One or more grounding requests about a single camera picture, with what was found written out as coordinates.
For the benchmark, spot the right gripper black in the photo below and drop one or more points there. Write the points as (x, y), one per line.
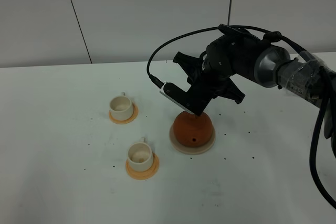
(225, 57)

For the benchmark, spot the brown clay teapot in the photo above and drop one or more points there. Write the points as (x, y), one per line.
(185, 121)

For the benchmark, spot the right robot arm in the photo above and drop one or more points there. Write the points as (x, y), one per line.
(261, 62)

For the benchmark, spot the beige round teapot coaster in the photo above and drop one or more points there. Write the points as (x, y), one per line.
(193, 150)

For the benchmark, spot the far orange cup coaster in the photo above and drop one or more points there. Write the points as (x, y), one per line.
(130, 119)

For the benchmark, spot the orange cup coaster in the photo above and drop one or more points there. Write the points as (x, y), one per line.
(145, 174)
(130, 119)

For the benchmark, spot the far white teacup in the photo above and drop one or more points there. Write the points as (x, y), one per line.
(121, 107)

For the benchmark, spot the white teacup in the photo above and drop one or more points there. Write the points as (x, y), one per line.
(121, 107)
(140, 156)

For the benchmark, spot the near white teacup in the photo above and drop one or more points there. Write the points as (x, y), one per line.
(140, 156)

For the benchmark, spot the near orange cup coaster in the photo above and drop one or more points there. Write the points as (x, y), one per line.
(145, 174)

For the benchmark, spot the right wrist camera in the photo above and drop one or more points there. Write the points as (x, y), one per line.
(192, 101)

